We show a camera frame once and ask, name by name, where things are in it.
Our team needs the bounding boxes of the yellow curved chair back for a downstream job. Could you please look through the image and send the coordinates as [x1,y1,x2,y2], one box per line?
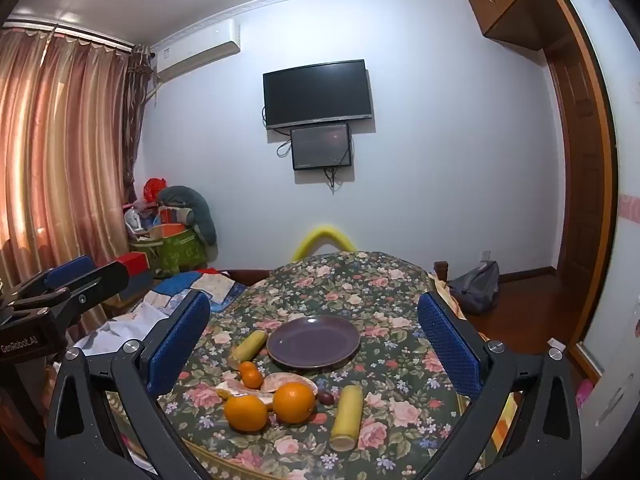
[291,225,358,263]

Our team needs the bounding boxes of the red box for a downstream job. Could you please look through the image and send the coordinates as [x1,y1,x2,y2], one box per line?
[115,252,151,276]

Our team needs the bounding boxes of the pink striped curtain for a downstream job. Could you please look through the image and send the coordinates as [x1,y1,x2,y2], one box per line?
[0,25,151,351]

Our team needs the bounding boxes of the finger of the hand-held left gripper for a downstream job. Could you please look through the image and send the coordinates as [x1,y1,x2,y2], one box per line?
[0,260,131,322]
[7,255,98,303]

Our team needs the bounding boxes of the dark brown plate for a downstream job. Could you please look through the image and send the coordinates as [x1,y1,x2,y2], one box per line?
[266,315,362,373]

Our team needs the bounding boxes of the black wall television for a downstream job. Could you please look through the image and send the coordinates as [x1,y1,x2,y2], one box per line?
[263,59,375,131]

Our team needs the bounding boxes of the orange box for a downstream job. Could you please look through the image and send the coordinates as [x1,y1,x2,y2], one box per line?
[150,222,188,241]

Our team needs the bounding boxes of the small black wall monitor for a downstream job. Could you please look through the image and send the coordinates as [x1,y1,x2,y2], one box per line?
[290,122,353,172]

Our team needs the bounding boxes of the small peeled pomelo segment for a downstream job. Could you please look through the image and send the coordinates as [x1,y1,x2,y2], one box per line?
[215,380,276,411]

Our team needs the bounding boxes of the floral green tablecloth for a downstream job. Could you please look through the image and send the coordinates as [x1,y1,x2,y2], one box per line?
[105,250,521,480]

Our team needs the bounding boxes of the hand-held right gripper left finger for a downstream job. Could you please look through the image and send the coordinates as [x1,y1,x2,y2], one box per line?
[45,290,211,480]

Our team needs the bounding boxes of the yellow banana piece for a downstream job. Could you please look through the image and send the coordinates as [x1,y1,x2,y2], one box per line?
[329,385,364,452]

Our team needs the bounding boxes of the blue patchwork quilt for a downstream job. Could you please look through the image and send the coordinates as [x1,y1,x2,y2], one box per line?
[145,270,261,316]

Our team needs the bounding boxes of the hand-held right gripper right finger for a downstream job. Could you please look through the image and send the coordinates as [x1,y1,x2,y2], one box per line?
[417,290,583,480]

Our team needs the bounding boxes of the white cloth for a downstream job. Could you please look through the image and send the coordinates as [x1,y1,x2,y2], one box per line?
[75,300,176,361]

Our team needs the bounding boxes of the white wardrobe door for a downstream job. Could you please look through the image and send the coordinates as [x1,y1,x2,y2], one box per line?
[557,0,640,456]

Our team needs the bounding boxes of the grey backpack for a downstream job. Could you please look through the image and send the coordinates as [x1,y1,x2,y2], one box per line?
[446,260,501,316]

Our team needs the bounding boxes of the wooden overhead cabinet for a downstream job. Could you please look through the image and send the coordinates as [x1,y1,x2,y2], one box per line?
[467,0,561,51]

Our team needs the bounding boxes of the white air conditioner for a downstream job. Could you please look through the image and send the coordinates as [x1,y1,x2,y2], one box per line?
[150,19,242,83]

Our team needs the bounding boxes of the brown wooden door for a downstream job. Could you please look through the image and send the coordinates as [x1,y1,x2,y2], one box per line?
[542,0,621,386]

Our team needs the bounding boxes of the large orange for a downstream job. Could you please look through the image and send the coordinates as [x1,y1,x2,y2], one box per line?
[271,381,317,425]
[223,394,270,433]

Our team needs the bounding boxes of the black hanging cable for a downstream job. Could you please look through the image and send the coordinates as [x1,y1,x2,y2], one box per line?
[322,165,346,194]

